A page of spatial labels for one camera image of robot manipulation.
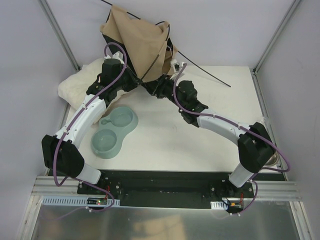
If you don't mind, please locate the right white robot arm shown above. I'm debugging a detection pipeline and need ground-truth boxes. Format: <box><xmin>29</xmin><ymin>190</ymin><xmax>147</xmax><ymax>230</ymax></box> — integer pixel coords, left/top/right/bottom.
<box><xmin>143</xmin><ymin>75</ymin><xmax>276</xmax><ymax>198</ymax></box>

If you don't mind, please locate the right aluminium frame post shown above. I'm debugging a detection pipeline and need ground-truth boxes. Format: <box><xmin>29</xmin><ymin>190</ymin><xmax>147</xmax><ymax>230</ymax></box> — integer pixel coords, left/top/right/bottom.
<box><xmin>252</xmin><ymin>0</ymin><xmax>303</xmax><ymax>75</ymax></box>

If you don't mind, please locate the aluminium frame post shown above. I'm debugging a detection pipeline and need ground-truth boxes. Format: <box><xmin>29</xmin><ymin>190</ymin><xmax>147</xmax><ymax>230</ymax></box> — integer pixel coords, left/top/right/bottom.
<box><xmin>252</xmin><ymin>0</ymin><xmax>303</xmax><ymax>75</ymax></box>
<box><xmin>38</xmin><ymin>0</ymin><xmax>81</xmax><ymax>72</ymax></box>

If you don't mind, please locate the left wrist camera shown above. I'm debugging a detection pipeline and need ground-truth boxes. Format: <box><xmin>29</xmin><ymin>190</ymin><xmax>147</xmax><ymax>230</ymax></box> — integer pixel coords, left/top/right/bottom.
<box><xmin>104</xmin><ymin>51</ymin><xmax>125</xmax><ymax>64</ymax></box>

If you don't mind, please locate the green double pet bowl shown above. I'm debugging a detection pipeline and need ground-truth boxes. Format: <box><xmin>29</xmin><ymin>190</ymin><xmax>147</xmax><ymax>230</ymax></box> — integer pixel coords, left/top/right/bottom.
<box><xmin>90</xmin><ymin>106</ymin><xmax>139</xmax><ymax>159</ymax></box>

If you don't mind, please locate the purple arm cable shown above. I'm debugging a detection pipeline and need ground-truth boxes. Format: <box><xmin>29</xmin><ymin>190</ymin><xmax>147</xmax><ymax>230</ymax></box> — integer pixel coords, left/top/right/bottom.
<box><xmin>173</xmin><ymin>62</ymin><xmax>293</xmax><ymax>220</ymax></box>
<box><xmin>53</xmin><ymin>42</ymin><xmax>128</xmax><ymax>221</ymax></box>

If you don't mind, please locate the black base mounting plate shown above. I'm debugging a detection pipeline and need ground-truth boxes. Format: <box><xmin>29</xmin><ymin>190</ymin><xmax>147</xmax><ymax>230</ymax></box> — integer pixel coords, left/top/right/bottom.
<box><xmin>47</xmin><ymin>167</ymin><xmax>260</xmax><ymax>208</ymax></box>

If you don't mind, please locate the white cable duct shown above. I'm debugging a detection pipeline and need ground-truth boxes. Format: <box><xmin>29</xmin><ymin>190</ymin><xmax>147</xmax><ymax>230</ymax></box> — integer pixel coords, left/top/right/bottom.
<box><xmin>210</xmin><ymin>201</ymin><xmax>243</xmax><ymax>210</ymax></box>
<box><xmin>42</xmin><ymin>196</ymin><xmax>121</xmax><ymax>208</ymax></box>

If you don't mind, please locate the left white cable duct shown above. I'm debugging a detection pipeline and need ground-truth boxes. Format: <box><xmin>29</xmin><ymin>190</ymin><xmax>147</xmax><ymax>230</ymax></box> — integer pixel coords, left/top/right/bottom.
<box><xmin>42</xmin><ymin>196</ymin><xmax>121</xmax><ymax>208</ymax></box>

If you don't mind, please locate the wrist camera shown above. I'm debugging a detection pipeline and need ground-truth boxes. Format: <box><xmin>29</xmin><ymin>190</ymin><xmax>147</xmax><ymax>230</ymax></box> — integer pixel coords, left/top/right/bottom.
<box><xmin>104</xmin><ymin>51</ymin><xmax>125</xmax><ymax>64</ymax></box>
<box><xmin>170</xmin><ymin>58</ymin><xmax>186</xmax><ymax>73</ymax></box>

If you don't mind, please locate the beige pet tent fabric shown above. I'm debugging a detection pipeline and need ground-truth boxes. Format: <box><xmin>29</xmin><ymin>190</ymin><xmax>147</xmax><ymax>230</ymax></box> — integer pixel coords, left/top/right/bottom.
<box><xmin>100</xmin><ymin>5</ymin><xmax>178</xmax><ymax>79</ymax></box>

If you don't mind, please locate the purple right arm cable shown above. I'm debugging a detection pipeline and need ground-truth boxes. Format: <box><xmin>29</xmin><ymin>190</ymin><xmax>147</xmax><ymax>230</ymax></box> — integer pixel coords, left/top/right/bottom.
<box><xmin>173</xmin><ymin>62</ymin><xmax>293</xmax><ymax>220</ymax></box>

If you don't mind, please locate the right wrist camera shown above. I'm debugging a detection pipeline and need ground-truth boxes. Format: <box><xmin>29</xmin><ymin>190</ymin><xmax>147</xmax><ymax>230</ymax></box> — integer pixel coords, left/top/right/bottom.
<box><xmin>170</xmin><ymin>58</ymin><xmax>186</xmax><ymax>73</ymax></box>

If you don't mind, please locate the stainless steel bowl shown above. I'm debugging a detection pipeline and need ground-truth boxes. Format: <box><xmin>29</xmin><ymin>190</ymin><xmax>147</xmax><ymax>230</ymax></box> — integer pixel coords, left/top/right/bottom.
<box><xmin>265</xmin><ymin>152</ymin><xmax>279</xmax><ymax>167</ymax></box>

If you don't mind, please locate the white fluffy cushion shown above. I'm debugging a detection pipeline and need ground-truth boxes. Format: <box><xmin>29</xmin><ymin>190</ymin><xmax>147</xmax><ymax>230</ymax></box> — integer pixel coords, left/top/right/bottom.
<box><xmin>57</xmin><ymin>57</ymin><xmax>126</xmax><ymax>115</ymax></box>

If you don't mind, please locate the left aluminium frame post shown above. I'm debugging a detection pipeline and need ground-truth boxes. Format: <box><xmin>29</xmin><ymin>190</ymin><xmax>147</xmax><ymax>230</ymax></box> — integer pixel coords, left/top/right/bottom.
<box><xmin>38</xmin><ymin>0</ymin><xmax>81</xmax><ymax>72</ymax></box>

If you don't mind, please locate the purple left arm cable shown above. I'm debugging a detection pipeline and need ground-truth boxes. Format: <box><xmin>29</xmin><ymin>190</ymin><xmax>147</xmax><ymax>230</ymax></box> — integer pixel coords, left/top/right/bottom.
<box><xmin>53</xmin><ymin>42</ymin><xmax>128</xmax><ymax>221</ymax></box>

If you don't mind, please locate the right white cable duct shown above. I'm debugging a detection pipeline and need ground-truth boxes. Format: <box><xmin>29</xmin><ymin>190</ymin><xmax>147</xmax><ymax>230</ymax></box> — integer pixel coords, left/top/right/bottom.
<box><xmin>210</xmin><ymin>201</ymin><xmax>243</xmax><ymax>210</ymax></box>

